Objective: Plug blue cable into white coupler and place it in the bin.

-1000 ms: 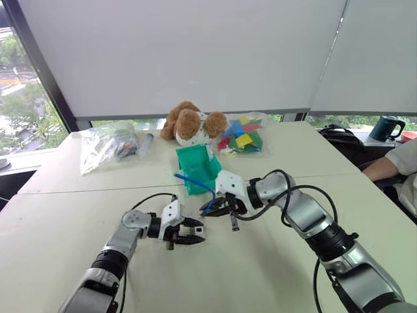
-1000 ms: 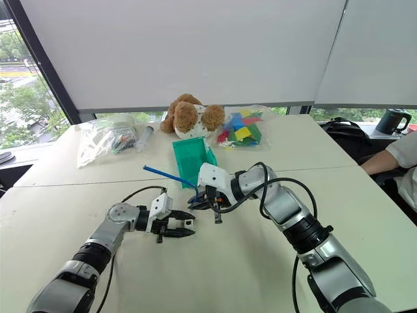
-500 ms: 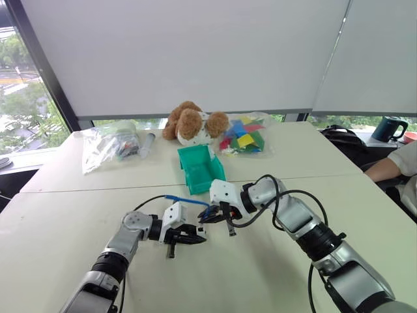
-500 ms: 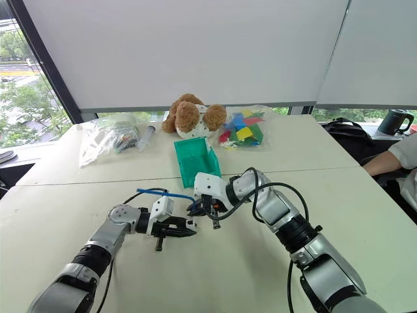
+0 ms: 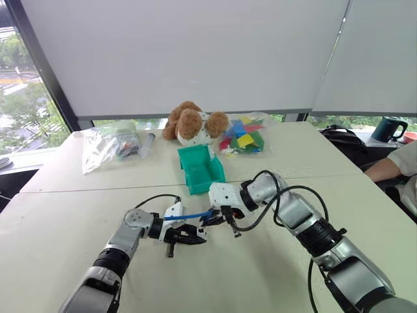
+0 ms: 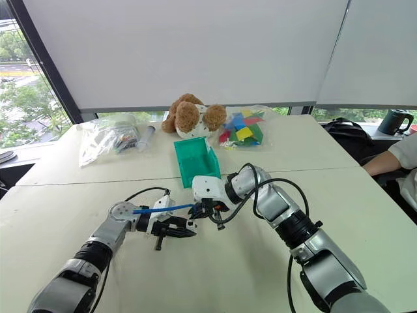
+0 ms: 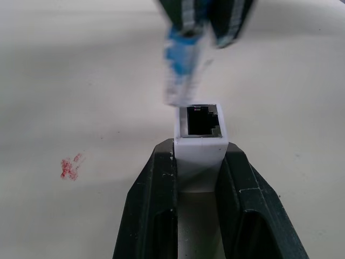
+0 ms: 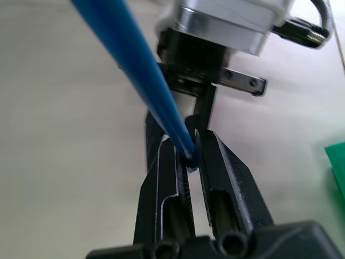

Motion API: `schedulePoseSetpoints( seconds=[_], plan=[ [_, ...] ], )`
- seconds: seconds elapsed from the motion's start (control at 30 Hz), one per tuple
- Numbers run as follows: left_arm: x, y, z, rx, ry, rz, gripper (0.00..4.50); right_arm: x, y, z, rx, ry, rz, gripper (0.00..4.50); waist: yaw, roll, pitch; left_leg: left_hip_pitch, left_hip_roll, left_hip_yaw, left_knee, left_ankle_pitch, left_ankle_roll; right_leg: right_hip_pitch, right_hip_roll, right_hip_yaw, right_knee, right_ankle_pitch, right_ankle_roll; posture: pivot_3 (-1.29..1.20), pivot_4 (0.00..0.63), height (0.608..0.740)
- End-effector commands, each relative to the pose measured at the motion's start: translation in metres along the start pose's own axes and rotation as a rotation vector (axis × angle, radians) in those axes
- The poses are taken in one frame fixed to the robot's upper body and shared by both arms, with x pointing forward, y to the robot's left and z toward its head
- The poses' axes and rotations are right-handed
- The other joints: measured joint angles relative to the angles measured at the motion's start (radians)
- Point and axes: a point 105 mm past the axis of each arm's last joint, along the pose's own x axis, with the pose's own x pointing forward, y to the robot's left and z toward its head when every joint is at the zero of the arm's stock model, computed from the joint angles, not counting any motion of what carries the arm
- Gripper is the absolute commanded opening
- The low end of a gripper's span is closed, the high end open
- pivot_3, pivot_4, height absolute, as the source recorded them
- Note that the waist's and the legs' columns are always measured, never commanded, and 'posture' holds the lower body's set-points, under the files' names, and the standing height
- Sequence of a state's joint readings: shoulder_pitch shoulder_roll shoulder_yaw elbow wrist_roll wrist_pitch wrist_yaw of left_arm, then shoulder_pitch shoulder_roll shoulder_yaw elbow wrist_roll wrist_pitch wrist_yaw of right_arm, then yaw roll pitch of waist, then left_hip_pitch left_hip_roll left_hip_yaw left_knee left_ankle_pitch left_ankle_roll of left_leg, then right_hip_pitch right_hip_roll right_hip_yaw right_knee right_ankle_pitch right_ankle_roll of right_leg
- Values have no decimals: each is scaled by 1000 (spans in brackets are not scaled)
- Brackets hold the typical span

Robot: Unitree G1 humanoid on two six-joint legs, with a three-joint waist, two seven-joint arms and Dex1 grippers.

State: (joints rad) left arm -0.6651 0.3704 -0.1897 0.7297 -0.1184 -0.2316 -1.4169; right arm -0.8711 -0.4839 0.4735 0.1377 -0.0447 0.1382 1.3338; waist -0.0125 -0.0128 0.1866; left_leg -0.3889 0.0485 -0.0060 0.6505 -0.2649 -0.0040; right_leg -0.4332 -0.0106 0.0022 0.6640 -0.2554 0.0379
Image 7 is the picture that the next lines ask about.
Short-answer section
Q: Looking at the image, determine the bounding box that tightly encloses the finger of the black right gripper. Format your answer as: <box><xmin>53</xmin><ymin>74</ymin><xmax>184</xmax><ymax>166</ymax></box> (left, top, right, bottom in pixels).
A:
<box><xmin>206</xmin><ymin>0</ymin><xmax>258</xmax><ymax>49</ymax></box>
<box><xmin>157</xmin><ymin>0</ymin><xmax>210</xmax><ymax>38</ymax></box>

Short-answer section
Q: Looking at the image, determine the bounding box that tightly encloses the white ethernet coupler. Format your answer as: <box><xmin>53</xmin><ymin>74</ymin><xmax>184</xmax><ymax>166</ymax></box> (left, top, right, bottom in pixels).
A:
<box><xmin>173</xmin><ymin>102</ymin><xmax>229</xmax><ymax>193</ymax></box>

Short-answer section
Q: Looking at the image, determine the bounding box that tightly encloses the blue ethernet plug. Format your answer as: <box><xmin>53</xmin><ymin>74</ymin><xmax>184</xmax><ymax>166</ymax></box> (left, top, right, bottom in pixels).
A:
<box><xmin>162</xmin><ymin>23</ymin><xmax>213</xmax><ymax>106</ymax></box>

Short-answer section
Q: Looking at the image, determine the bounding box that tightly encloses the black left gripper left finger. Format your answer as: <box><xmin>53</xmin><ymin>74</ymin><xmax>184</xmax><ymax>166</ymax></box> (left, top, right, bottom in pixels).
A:
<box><xmin>112</xmin><ymin>138</ymin><xmax>179</xmax><ymax>259</ymax></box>

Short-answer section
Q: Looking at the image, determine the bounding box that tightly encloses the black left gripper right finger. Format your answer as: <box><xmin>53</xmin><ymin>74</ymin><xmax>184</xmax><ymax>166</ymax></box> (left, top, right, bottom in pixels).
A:
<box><xmin>214</xmin><ymin>143</ymin><xmax>310</xmax><ymax>259</ymax></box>

